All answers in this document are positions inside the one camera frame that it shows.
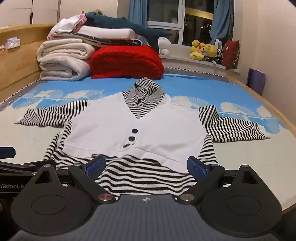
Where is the blue floral bed sheet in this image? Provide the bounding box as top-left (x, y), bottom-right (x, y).
top-left (0, 73), bottom-right (296, 209)

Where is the white and pink folded garment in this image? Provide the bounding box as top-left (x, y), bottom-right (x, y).
top-left (47, 10), bottom-right (88, 40)

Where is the striped hooded sweater white vest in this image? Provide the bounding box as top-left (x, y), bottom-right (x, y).
top-left (15, 77), bottom-right (271, 201)

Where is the folded navy printed cloth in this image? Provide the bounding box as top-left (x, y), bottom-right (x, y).
top-left (76, 35), bottom-right (143, 47)

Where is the yellow bear plush toy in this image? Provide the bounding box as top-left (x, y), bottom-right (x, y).
top-left (203, 44), bottom-right (218, 59)

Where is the folded red knit blanket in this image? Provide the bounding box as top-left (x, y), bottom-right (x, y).
top-left (90, 45), bottom-right (165, 80)

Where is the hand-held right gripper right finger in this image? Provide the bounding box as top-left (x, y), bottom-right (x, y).
top-left (177, 156), bottom-right (262, 204)

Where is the white round plush toy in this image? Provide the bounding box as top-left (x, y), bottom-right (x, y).
top-left (158, 37), bottom-right (172, 55)

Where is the folded white fleece blanket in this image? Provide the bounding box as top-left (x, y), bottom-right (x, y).
top-left (36, 38), bottom-right (96, 63)
top-left (39, 55), bottom-right (91, 81)

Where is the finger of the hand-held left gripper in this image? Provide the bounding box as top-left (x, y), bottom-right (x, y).
top-left (0, 147), bottom-right (16, 159)
top-left (0, 161), bottom-right (47, 177)

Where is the window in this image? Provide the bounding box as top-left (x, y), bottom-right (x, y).
top-left (146, 0), bottom-right (217, 47)

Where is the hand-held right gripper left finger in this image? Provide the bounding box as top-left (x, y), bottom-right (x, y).
top-left (33, 155), bottom-right (116, 204)

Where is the small striped plush toy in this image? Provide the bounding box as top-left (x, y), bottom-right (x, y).
top-left (212, 48), bottom-right (224, 65)

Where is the purple box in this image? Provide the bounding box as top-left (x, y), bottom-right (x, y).
top-left (246, 68), bottom-right (266, 96)

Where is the wooden bed frame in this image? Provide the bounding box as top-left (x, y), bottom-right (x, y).
top-left (0, 24), bottom-right (296, 139)

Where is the blue curtain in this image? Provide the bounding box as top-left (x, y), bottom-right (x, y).
top-left (209, 0), bottom-right (235, 44)
top-left (128, 0), bottom-right (149, 46)

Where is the yellow duck plush toy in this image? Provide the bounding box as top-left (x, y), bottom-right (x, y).
top-left (190, 39), bottom-right (207, 61)

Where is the folded white cloth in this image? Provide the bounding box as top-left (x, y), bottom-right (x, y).
top-left (73, 25), bottom-right (136, 40)

